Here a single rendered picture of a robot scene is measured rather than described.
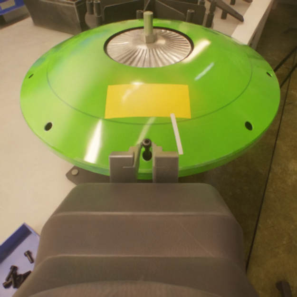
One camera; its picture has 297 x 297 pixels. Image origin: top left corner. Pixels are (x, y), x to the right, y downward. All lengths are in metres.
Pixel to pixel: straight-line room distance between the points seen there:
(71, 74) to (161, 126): 0.11
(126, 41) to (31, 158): 0.26
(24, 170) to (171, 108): 0.29
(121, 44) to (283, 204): 1.41
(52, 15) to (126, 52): 0.60
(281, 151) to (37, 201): 1.66
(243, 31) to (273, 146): 1.13
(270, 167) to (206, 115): 1.48
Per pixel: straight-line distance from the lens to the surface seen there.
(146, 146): 0.16
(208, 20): 0.65
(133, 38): 0.28
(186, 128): 0.18
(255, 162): 1.64
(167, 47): 0.26
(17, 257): 0.34
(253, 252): 1.34
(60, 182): 0.36
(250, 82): 0.25
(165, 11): 0.62
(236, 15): 0.89
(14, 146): 0.45
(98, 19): 0.58
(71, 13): 0.77
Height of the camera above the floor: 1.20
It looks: 51 degrees down
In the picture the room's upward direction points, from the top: 1 degrees counter-clockwise
